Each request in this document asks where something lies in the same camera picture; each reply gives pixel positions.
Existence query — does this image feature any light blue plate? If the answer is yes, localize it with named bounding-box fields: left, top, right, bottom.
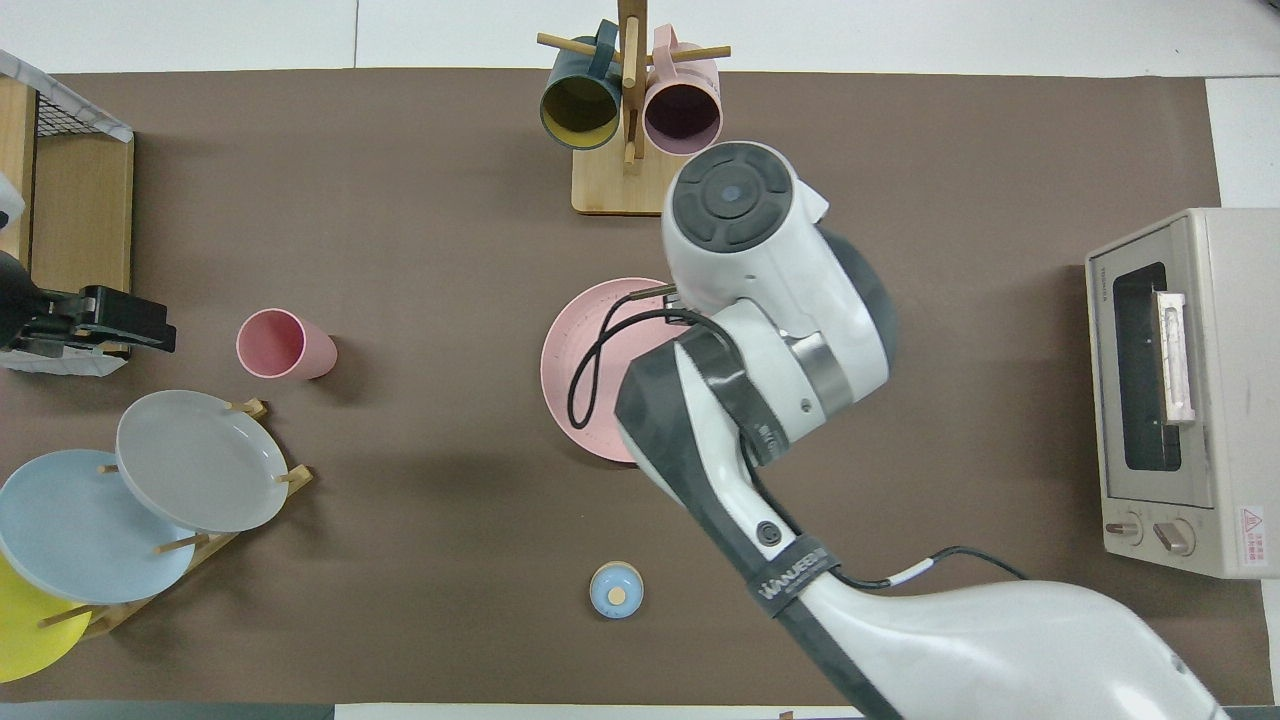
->
left=0, top=449, right=198, bottom=605

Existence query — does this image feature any wooden shelf unit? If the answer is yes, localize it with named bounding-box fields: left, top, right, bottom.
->
left=0, top=75, right=135, bottom=301

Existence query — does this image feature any pink speckled plate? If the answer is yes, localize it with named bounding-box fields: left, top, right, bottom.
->
left=540, top=277, right=693, bottom=464

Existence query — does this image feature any pink tumbler cup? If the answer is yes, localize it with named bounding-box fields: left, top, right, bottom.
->
left=236, top=308, right=339, bottom=381

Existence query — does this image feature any beige toaster oven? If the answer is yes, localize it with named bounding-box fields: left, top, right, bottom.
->
left=1085, top=207, right=1280, bottom=580

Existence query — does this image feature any wooden mug tree stand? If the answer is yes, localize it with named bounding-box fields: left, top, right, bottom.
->
left=537, top=0, right=732, bottom=217

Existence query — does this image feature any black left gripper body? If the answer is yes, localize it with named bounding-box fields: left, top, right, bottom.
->
left=8, top=287, right=177, bottom=351

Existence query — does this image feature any yellow plate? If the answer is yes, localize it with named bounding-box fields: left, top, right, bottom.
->
left=0, top=553, right=93, bottom=685

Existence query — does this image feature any grey plate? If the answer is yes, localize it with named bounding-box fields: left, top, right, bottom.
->
left=115, top=389, right=290, bottom=534

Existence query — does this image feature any brown table mat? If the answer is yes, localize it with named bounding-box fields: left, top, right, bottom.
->
left=0, top=68, right=1273, bottom=706

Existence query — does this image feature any toaster oven door handle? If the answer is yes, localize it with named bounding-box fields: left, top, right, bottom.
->
left=1156, top=289, right=1199, bottom=427

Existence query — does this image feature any black wire basket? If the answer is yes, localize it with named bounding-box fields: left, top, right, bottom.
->
left=35, top=88, right=134, bottom=143

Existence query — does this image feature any pale pink mug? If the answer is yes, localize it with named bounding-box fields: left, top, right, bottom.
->
left=643, top=25, right=724, bottom=158

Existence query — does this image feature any wooden plate rack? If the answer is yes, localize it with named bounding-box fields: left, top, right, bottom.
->
left=38, top=398, right=314, bottom=641

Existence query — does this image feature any dark teal mug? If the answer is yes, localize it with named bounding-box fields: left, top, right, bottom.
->
left=539, top=20, right=623, bottom=152

